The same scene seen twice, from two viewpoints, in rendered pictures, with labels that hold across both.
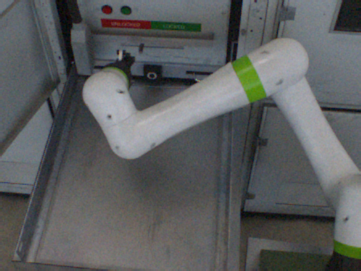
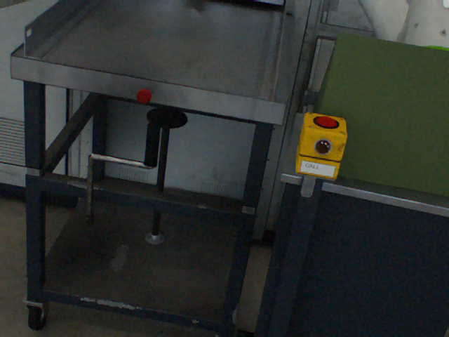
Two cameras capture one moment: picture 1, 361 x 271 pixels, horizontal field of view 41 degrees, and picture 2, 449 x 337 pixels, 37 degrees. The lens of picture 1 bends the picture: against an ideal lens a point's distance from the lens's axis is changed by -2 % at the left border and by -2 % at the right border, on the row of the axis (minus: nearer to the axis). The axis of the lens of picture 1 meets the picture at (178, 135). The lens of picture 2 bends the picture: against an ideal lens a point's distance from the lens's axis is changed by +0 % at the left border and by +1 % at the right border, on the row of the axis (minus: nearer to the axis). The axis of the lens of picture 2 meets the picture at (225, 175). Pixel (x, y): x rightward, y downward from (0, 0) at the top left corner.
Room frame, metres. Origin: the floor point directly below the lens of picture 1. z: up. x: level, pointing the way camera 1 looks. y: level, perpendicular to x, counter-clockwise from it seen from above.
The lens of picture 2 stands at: (-0.84, 0.03, 1.41)
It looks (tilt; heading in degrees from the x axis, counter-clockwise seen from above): 30 degrees down; 357
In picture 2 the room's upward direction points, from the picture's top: 9 degrees clockwise
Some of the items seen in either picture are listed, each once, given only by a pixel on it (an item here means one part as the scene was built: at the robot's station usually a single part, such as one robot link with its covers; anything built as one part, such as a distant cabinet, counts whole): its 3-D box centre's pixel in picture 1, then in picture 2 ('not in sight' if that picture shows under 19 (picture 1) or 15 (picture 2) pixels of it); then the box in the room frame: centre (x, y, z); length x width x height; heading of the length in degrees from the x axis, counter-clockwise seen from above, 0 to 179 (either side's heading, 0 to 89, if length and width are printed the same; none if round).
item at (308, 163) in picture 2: not in sight; (320, 145); (0.29, -0.21, 0.85); 0.08 x 0.08 x 0.10; 85
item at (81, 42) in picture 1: (83, 47); not in sight; (1.19, 0.30, 1.04); 0.08 x 0.05 x 0.17; 175
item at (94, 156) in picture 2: not in sight; (121, 175); (0.50, 0.20, 0.60); 0.17 x 0.03 x 0.30; 84
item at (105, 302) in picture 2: not in sight; (163, 159); (0.86, 0.12, 0.46); 0.64 x 0.58 x 0.66; 175
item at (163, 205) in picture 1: (139, 172); (175, 42); (0.86, 0.12, 0.82); 0.68 x 0.62 x 0.06; 175
